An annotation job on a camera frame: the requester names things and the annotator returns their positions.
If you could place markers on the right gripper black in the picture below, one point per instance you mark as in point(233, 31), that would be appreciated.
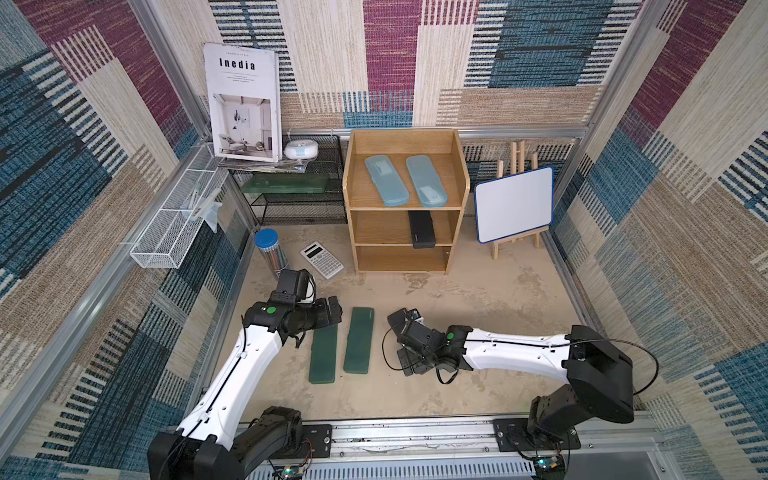
point(405, 335)

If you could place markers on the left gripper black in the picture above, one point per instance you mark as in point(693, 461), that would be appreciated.
point(322, 316)

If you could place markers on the black pencil case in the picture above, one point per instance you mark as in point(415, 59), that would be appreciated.
point(422, 229)
point(409, 366)

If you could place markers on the light blue pencil case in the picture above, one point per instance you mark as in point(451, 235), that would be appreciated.
point(387, 181)
point(426, 181)

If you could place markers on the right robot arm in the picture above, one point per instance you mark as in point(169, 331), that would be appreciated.
point(596, 376)

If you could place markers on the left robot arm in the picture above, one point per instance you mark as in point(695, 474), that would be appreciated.
point(208, 443)

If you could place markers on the dark green pencil case outer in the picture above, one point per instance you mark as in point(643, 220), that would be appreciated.
point(323, 356)

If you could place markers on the dark green pencil case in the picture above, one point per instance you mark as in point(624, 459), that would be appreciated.
point(323, 356)
point(359, 341)

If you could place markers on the dark green pencil case inner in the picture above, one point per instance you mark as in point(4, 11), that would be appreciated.
point(359, 341)

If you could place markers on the blue-lidded pencil tube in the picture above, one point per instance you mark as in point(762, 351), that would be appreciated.
point(267, 242)

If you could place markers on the wooden three-tier shelf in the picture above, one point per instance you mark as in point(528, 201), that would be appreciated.
point(380, 236)

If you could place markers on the white calculator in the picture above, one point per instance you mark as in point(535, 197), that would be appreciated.
point(322, 260)

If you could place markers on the green tray on rack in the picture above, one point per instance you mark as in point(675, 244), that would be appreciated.
point(285, 183)

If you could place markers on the small whiteboard on easel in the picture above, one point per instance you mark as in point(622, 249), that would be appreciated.
point(517, 204)

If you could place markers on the white round device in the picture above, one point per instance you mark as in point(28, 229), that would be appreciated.
point(301, 149)

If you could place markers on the white Inedia magazine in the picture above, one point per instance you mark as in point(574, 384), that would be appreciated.
point(244, 102)

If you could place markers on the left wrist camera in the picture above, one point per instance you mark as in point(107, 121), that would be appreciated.
point(305, 289)

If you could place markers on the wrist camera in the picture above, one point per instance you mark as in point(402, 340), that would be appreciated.
point(305, 289)
point(411, 316)

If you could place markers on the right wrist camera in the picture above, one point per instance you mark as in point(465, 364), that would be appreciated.
point(411, 316)

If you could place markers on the black wire rack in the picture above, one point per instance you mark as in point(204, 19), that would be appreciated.
point(310, 194)

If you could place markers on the white wire mesh basket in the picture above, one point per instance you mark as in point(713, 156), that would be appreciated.
point(191, 204)

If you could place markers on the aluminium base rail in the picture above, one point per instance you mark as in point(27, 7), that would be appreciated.
point(468, 447)

